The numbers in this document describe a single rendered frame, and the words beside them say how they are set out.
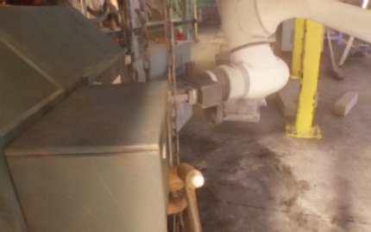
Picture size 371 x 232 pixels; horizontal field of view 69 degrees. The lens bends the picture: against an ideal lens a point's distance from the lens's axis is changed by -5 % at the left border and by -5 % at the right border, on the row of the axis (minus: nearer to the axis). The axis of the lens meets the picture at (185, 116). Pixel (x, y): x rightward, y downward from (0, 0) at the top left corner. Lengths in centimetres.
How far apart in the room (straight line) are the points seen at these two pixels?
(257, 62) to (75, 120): 57
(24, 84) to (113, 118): 7
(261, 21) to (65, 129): 59
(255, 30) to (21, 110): 60
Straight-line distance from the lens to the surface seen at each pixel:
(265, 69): 71
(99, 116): 18
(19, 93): 20
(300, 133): 204
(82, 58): 32
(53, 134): 17
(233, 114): 222
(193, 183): 19
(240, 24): 72
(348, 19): 67
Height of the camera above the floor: 83
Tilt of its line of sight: 21 degrees down
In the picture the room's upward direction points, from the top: 2 degrees counter-clockwise
